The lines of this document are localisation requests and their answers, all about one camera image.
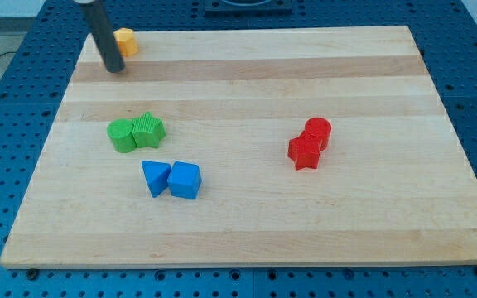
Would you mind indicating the blue cube block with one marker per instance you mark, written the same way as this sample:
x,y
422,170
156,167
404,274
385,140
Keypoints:
x,y
184,180

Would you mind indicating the red star block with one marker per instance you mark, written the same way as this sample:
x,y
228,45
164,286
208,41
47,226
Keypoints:
x,y
304,151

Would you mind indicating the light wooden board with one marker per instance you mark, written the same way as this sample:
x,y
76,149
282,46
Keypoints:
x,y
393,187

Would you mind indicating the red cylinder block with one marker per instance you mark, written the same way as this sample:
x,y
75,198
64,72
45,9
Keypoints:
x,y
319,128

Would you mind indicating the blue triangle block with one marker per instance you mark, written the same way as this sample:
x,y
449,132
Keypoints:
x,y
156,176

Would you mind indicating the green star block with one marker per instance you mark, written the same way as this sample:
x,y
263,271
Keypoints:
x,y
148,130

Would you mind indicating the green cylinder block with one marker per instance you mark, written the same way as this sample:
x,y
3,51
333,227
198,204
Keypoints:
x,y
120,133

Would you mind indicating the yellow pentagon block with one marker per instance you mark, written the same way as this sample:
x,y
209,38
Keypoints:
x,y
127,44

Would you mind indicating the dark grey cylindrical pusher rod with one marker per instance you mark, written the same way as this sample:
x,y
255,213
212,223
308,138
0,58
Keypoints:
x,y
101,29

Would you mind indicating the black screw front left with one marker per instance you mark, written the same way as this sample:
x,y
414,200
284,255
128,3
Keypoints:
x,y
32,274

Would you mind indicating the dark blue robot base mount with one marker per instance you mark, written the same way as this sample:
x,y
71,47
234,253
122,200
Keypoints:
x,y
235,7

